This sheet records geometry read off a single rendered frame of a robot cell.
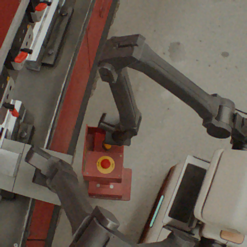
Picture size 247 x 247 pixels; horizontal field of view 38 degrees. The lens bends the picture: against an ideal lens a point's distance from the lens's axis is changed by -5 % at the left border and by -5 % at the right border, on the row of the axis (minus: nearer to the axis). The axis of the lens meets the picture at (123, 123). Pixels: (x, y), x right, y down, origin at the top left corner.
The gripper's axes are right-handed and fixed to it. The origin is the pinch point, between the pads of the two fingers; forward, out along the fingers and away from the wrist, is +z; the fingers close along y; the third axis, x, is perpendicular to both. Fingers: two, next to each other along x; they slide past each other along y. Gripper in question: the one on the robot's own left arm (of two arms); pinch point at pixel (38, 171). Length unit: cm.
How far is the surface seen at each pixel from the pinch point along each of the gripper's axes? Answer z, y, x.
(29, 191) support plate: 3.7, 7.2, -0.4
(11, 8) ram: -26, -38, -31
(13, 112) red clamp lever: -6.5, -14.4, -16.0
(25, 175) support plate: 5.0, 1.9, -3.0
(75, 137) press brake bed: 88, -41, 42
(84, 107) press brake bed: 88, -61, 42
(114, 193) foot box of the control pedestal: 67, -12, 66
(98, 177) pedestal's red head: 13.2, -7.8, 28.4
